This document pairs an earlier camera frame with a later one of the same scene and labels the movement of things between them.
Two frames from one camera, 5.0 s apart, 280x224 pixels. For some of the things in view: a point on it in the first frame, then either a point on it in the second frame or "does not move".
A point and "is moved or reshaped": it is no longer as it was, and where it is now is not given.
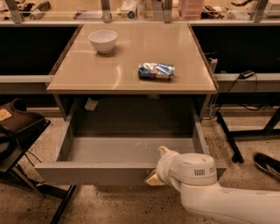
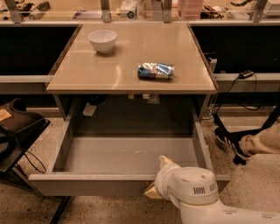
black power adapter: [246, 73] does not move
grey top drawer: [115, 141] is moved or reshaped
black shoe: [268, 164] to [234, 144]
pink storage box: [191, 10] does not move
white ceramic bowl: [103, 40] does not move
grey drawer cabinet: [128, 72] does not move
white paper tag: [90, 104] to [89, 109]
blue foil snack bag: [160, 71] does not move
